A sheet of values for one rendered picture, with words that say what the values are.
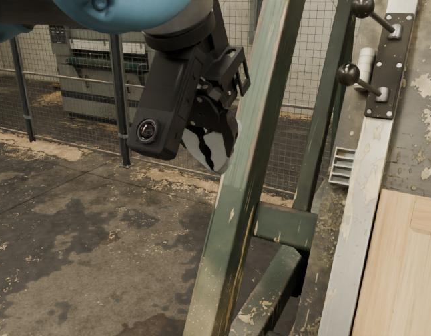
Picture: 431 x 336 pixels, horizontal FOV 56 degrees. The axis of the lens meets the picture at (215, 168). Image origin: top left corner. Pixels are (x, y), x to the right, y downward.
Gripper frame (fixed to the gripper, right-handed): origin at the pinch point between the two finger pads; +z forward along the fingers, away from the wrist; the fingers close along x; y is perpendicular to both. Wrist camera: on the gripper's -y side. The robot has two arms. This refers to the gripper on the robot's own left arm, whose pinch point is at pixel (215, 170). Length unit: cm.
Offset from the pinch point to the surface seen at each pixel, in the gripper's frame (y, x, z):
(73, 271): 17, 154, 164
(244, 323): 1, 9, 65
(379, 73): 37.4, -12.5, 11.1
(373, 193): 19.4, -16.0, 23.4
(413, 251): 14.1, -24.3, 29.8
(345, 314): 1.1, -16.3, 34.6
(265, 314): 6, 6, 67
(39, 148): 135, 356, 226
